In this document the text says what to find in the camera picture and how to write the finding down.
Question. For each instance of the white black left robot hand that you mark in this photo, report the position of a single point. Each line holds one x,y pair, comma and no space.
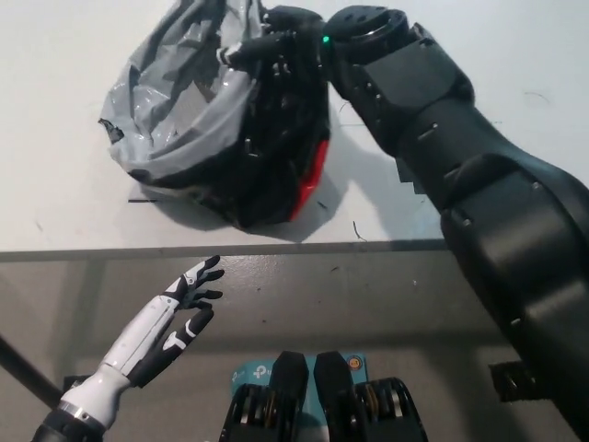
156,327

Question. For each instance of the dark right robot hand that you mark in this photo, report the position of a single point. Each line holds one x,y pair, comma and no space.
294,46

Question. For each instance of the grey black plastic bag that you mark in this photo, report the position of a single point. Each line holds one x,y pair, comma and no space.
161,133

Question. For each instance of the teal router box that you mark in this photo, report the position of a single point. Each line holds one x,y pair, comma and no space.
248,374

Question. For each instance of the clear tape patch on table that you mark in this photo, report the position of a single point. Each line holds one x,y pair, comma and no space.
138,193

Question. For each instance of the black table leg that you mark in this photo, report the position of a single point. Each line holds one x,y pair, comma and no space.
23,368

